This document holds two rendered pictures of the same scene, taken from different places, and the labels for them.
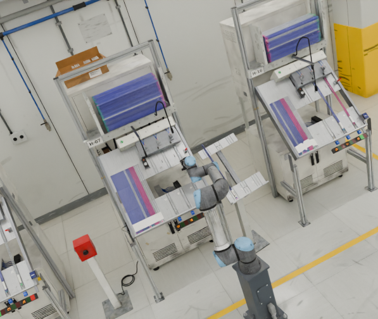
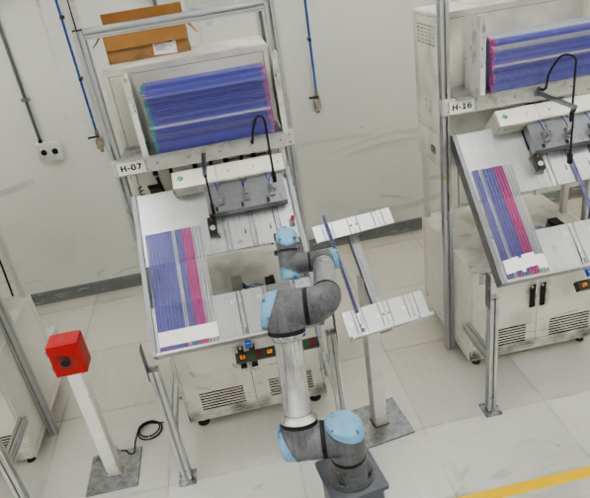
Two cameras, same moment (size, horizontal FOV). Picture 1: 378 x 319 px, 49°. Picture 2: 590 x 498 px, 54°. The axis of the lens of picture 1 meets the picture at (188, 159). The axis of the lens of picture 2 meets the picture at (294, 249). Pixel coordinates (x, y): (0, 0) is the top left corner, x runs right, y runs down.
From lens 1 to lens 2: 93 cm
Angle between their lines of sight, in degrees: 7
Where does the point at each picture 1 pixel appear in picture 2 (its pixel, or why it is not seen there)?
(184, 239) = (262, 383)
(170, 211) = (235, 324)
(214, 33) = (409, 49)
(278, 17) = (525, 13)
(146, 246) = (190, 378)
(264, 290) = not seen: outside the picture
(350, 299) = not seen: outside the picture
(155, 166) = (230, 236)
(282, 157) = (475, 278)
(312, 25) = (589, 39)
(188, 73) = (351, 107)
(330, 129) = (581, 243)
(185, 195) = not seen: hidden behind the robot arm
